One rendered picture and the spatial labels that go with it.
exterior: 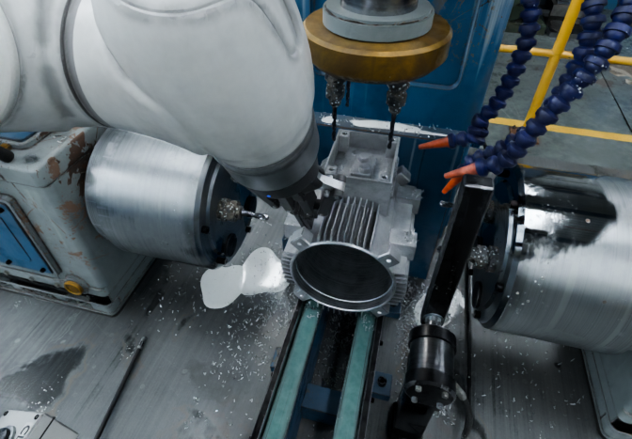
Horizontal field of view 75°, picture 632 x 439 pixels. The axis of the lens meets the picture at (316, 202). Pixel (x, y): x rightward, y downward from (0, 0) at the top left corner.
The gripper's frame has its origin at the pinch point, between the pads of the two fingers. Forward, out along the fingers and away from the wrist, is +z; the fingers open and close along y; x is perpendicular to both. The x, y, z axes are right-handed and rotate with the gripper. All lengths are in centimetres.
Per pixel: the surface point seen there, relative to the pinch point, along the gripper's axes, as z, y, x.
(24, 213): 2.6, 44.8, 7.7
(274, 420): 6.9, -0.9, 27.5
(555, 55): 158, -86, -158
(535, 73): 257, -107, -220
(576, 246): -1.7, -33.7, -1.3
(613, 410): 20, -49, 17
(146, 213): 0.6, 23.3, 4.3
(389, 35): -16.7, -8.1, -16.6
